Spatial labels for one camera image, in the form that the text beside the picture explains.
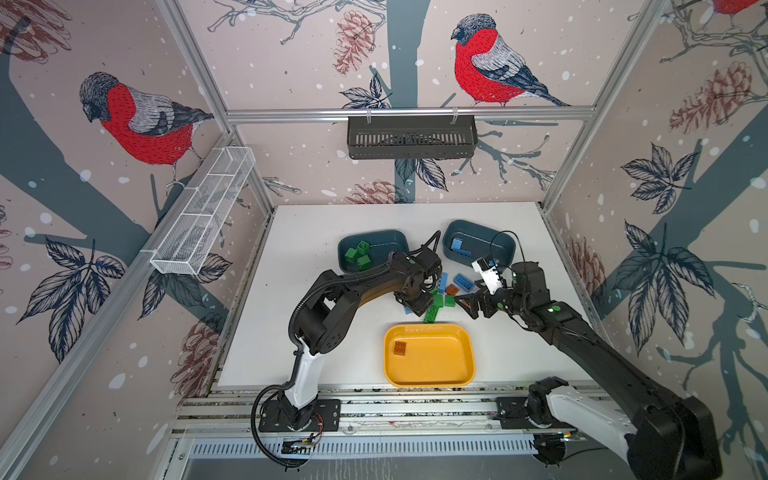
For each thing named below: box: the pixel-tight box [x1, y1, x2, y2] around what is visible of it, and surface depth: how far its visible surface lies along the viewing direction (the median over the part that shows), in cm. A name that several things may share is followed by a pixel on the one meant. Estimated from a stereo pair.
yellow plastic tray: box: [384, 323, 476, 388], surface depth 85 cm
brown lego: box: [394, 341, 406, 356], surface depth 85 cm
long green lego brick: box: [424, 295, 444, 324], surface depth 93 cm
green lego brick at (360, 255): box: [344, 240, 371, 271], surface depth 106 cm
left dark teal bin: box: [338, 229, 409, 274], surface depth 106 cm
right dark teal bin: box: [442, 219, 517, 269], surface depth 109 cm
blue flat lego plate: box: [453, 273, 474, 291], surface depth 99 cm
